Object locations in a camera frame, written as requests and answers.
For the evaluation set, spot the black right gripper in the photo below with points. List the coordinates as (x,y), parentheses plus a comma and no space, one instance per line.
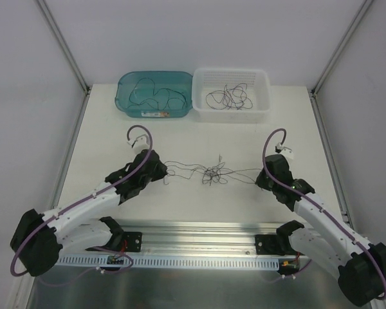
(267,179)

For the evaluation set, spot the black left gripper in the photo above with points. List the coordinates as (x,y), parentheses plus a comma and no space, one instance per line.
(155,168)

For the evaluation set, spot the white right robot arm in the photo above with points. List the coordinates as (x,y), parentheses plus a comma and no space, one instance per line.
(358,265)

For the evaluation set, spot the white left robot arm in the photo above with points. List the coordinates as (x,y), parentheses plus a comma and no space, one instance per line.
(40,239)

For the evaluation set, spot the teal plastic basin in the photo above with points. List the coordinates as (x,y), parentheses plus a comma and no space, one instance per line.
(154,94)

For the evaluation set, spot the white perforated plastic basket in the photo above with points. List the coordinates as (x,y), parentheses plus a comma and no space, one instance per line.
(231,95)

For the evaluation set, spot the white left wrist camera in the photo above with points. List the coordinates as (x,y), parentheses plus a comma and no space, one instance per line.
(139,143)

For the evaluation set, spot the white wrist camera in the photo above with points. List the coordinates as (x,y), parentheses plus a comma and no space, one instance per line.
(139,143)
(287,152)

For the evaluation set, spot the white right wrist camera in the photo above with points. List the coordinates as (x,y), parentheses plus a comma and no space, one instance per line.
(287,152)

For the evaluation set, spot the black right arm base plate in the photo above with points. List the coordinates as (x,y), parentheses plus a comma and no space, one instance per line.
(267,244)

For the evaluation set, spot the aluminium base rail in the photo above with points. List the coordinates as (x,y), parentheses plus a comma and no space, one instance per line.
(200,239)

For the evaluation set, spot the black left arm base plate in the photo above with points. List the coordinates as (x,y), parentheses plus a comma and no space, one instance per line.
(128,242)

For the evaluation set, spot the aluminium frame post right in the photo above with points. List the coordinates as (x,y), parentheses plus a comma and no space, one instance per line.
(342,45)

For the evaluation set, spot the aluminium frame post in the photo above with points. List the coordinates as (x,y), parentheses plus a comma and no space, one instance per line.
(342,45)
(51,22)

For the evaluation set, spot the white slotted cable duct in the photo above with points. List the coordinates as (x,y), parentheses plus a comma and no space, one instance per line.
(172,262)

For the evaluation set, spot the aluminium frame post left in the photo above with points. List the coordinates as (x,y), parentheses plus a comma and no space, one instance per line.
(51,22)

